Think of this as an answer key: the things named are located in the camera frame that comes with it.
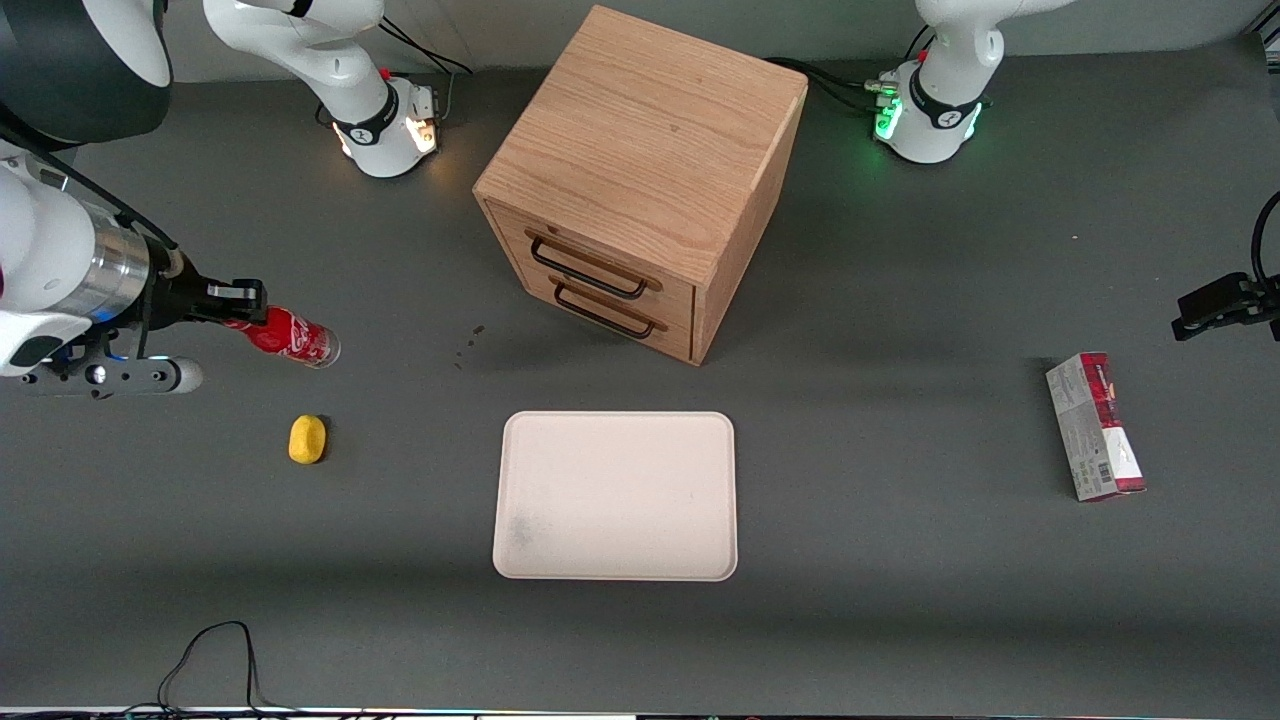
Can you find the black left arm base cables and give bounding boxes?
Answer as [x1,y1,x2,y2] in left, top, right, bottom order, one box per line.
[765,28,936,116]

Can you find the yellow lemon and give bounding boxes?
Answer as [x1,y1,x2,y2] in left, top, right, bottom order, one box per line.
[288,414,329,466]

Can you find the black right arm base cables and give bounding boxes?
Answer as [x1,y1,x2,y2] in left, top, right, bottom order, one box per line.
[378,14,477,126]

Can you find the beige plastic tray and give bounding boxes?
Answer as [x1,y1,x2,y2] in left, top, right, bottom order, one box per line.
[492,410,739,583]

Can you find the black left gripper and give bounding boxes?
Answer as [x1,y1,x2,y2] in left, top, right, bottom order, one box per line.
[1172,272,1280,343]

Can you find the red coke bottle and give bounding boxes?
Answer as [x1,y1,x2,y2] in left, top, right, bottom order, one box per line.
[224,305,342,370]

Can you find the red and white carton box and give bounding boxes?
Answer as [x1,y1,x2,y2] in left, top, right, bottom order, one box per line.
[1045,351,1147,503]

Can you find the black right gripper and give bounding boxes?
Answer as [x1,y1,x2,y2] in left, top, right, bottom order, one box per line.
[148,255,269,337]

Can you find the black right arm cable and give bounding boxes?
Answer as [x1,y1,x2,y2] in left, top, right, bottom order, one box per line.
[0,100,187,269]

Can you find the black arm base cables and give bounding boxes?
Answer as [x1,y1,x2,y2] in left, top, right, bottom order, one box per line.
[765,28,936,116]
[378,14,477,126]

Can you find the long black drawer handle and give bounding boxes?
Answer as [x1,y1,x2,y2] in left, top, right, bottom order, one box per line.
[528,236,651,301]

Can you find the wooden two-drawer cabinet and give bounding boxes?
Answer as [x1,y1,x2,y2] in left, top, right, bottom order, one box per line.
[472,4,809,367]

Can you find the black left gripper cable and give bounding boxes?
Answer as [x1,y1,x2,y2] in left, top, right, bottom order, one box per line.
[1250,190,1280,293]

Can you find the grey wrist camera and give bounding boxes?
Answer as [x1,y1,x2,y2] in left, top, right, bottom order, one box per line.
[20,335,205,400]

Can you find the black looped cable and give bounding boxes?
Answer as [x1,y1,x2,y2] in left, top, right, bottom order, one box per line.
[120,620,301,717]

